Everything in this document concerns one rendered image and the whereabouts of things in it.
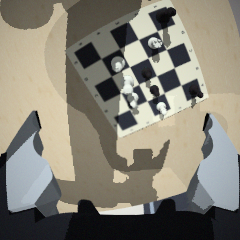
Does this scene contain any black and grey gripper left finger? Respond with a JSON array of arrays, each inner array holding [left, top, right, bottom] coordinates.
[[0, 110, 62, 240]]

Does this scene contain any black and white chessboard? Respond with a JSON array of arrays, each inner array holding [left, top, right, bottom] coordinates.
[[65, 0, 208, 138]]

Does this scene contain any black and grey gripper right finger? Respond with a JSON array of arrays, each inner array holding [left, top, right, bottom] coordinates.
[[186, 113, 240, 240]]

